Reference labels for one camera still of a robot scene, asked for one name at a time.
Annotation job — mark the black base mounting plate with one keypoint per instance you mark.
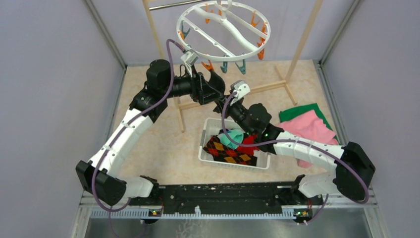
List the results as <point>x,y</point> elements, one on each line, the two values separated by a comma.
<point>230,198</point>

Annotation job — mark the white perforated plastic basket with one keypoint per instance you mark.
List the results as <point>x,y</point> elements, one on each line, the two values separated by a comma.
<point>213,127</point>

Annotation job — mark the green cloth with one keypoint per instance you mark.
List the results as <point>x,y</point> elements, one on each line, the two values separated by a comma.
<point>302,110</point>

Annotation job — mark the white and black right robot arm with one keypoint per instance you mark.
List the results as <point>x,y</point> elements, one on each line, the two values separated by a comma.
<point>349,170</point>

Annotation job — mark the black argyle sock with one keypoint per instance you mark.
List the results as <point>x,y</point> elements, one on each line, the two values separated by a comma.
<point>221,153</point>

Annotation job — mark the white slotted cable duct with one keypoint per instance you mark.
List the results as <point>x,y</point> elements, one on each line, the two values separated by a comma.
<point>144,214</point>

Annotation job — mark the teal patterned sock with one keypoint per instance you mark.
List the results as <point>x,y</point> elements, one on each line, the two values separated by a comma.
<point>236,135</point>

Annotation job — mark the white round sock hanger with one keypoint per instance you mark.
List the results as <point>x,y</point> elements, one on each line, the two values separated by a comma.
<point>224,30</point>

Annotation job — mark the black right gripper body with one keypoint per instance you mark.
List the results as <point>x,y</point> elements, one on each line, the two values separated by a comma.
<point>237,112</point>

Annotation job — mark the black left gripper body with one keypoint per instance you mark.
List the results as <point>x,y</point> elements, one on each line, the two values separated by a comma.
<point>198,94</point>

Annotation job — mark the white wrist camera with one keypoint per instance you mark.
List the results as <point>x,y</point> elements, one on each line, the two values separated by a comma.
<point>240,89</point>
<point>188,59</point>

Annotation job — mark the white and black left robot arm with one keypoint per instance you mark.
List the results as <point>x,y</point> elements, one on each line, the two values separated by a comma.
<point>98,175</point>

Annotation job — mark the red sock with cat face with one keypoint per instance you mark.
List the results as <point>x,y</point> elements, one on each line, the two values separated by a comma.
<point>247,146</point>

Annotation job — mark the pink cloth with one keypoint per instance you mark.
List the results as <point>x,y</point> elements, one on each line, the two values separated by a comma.
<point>308,128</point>

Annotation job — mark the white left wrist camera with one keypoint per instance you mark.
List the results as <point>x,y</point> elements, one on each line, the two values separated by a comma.
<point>188,59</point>

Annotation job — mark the aluminium rail frame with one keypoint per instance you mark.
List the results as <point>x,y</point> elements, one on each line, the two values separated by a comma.
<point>337,217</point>

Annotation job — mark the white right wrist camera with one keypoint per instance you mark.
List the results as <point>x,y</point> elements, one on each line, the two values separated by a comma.
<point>240,89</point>

